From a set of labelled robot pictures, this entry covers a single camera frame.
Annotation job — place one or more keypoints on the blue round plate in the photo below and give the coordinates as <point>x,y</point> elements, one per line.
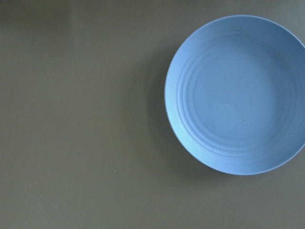
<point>235,95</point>

